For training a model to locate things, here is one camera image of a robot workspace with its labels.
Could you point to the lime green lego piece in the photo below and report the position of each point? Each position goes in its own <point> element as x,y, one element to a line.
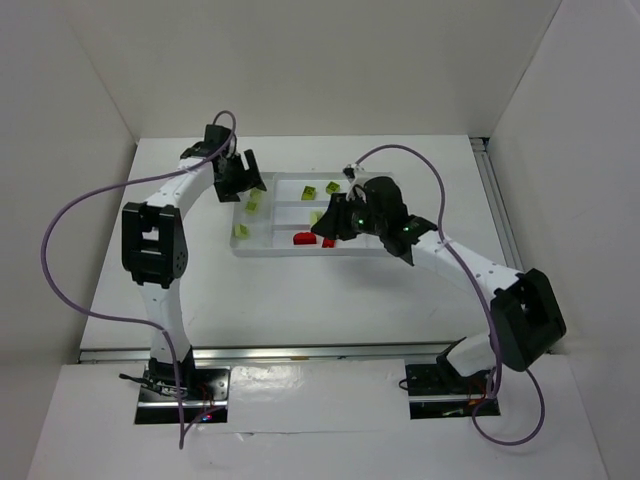
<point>308,193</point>

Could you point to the lime green square lego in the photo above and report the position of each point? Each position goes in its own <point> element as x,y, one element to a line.
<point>241,231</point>
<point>252,206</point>

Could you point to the red curved lego piece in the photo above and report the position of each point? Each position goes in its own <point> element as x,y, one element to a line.
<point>304,239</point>

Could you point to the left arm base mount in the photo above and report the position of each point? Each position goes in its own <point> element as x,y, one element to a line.
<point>205,400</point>

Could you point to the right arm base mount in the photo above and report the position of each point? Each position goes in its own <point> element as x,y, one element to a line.
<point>437,391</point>

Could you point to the aluminium rail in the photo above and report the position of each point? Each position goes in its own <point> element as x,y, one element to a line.
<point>479,146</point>
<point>228,355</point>

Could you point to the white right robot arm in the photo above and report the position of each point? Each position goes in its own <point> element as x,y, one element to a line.
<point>524,318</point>

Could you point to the aluminium rail front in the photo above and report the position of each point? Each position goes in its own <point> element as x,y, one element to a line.
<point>228,355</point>

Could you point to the dark green square lego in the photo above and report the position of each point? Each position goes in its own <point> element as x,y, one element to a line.
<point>332,188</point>

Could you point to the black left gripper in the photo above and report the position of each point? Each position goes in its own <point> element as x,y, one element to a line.
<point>235,176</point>

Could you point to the white divided sorting tray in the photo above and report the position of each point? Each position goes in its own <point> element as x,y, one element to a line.
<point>277,222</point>

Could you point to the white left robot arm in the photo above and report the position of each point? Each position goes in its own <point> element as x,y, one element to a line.
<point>153,241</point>

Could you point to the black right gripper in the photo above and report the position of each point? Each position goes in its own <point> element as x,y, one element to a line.
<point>338,220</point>

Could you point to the pale and lime green lego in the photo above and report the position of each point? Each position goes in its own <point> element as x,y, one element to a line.
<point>256,193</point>

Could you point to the pale green lego plate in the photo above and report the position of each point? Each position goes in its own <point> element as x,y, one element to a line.
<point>315,216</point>

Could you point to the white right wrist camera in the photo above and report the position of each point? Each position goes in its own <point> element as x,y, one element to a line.
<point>357,175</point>

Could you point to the aluminium rail right side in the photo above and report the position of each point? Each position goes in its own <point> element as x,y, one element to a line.
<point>479,146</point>

